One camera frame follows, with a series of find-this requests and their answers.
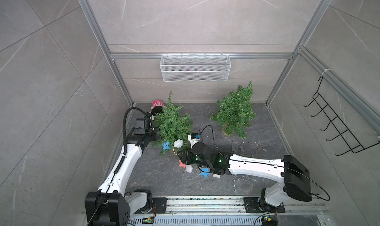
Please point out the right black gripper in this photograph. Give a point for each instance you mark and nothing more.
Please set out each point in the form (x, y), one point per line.
(186, 159)

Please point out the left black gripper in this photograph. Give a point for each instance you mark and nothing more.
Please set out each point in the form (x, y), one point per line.
(157, 131)

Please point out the blue star light centre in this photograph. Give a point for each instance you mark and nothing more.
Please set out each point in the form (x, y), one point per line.
(205, 174)

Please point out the blue star light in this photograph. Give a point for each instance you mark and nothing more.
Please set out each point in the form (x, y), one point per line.
(205, 174)
(166, 146)

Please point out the green christmas tree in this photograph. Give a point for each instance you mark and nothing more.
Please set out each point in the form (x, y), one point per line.
(235, 111)
(173, 126)

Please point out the pink star light plain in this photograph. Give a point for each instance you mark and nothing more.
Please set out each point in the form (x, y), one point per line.
(182, 164)

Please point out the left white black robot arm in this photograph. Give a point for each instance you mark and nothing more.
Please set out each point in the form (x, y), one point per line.
(110, 205)

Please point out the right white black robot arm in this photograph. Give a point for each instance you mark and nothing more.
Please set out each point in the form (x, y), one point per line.
(291, 177)

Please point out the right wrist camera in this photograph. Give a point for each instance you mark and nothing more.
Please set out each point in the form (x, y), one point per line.
(193, 138)

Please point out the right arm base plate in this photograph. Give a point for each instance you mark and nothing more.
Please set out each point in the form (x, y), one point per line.
(256, 205)

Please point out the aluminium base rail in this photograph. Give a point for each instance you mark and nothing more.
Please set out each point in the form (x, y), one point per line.
(229, 210)

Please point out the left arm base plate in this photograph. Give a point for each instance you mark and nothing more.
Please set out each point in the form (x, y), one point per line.
(158, 206)

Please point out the white wire mesh basket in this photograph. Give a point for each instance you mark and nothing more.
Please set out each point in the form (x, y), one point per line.
(195, 68)

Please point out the black wire hook rack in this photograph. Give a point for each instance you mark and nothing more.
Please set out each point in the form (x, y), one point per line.
(343, 132)

